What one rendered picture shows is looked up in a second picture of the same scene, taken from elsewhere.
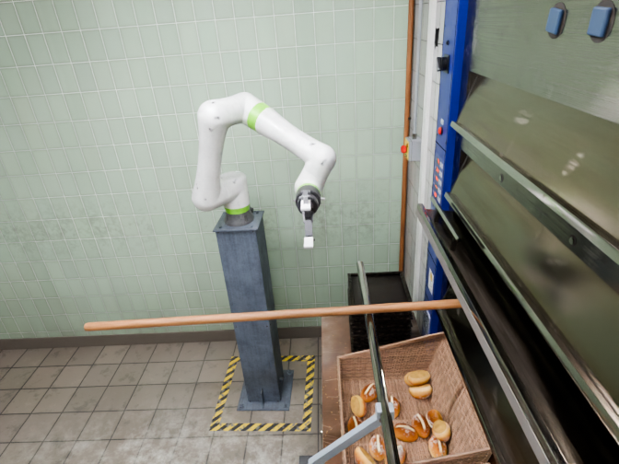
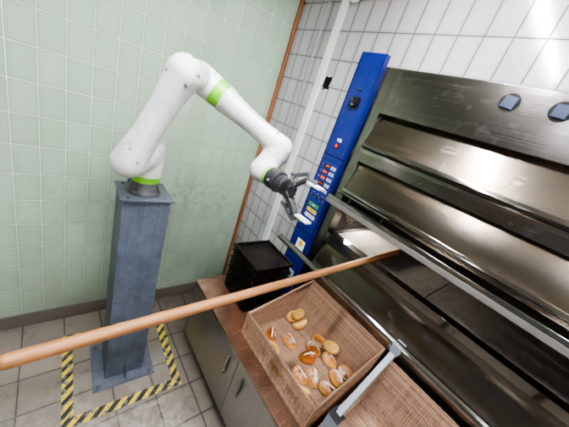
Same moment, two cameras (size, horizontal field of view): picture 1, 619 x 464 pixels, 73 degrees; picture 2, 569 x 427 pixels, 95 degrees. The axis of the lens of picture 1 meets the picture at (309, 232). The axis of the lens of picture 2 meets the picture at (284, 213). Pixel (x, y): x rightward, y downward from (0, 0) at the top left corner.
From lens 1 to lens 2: 1.04 m
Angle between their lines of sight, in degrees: 44
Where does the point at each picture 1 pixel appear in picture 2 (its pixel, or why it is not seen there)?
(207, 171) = (154, 132)
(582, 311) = (516, 262)
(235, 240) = (144, 212)
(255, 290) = (151, 263)
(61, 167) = not seen: outside the picture
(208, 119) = (190, 74)
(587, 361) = (529, 288)
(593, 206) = (548, 207)
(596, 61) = (552, 131)
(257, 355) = not seen: hidden behind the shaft
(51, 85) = not seen: outside the picture
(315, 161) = (282, 148)
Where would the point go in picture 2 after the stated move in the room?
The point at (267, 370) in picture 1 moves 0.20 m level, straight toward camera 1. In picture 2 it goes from (138, 341) to (154, 366)
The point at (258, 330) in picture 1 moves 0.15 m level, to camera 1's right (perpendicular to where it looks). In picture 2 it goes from (140, 303) to (168, 296)
